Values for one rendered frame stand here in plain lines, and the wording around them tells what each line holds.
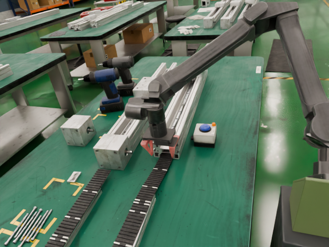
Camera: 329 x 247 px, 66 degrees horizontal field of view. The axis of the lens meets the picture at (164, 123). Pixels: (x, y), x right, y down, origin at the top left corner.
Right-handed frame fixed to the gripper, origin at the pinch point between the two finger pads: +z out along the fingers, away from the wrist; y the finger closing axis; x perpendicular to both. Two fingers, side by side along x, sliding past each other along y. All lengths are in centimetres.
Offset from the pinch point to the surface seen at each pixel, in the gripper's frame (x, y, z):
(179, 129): -11.1, -3.9, -3.5
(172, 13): -525, 146, 41
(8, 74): -79, 155, 3
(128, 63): -54, 34, -14
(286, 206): 10.8, -40.1, 5.1
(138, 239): 31.3, -2.8, 2.8
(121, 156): 4.5, 13.8, -0.8
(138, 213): 24.4, -0.4, 1.6
